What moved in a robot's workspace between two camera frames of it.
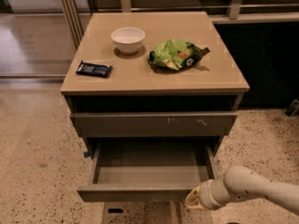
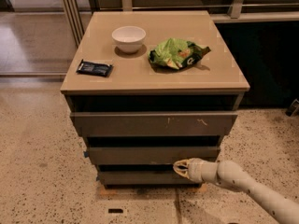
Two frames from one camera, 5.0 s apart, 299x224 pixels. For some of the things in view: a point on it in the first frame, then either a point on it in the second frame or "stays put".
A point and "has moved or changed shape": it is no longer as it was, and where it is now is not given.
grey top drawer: x=108 y=124 stays put
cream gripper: x=206 y=195 to x=196 y=170
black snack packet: x=94 y=69 stays put
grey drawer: x=147 y=171 has moved or changed shape
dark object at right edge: x=293 y=108 stays put
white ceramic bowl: x=128 y=40 stays put
